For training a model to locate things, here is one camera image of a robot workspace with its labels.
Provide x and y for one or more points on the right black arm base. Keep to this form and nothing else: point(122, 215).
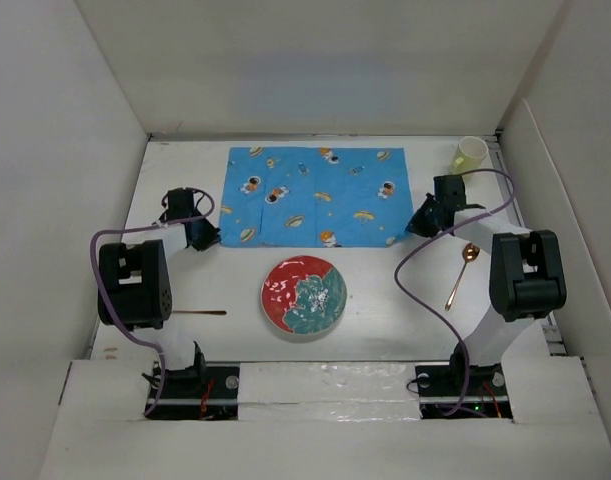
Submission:
point(443, 394)

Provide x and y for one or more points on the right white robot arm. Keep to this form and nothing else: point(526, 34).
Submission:
point(526, 277)

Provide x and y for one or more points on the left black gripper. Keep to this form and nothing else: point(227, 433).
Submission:
point(208, 239)

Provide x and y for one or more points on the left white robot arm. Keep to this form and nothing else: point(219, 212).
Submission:
point(130, 266)

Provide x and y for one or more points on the copper spoon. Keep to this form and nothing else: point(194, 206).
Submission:
point(469, 254)

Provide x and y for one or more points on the blue space-print cloth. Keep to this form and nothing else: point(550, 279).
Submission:
point(315, 197)

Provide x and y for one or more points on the red and teal plate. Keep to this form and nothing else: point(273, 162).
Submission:
point(303, 298)

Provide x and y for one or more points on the copper fork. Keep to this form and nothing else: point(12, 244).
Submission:
point(200, 312)

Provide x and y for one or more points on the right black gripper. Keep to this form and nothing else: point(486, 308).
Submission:
point(417, 224)

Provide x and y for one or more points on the pale yellow mug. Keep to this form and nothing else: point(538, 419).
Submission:
point(470, 153)

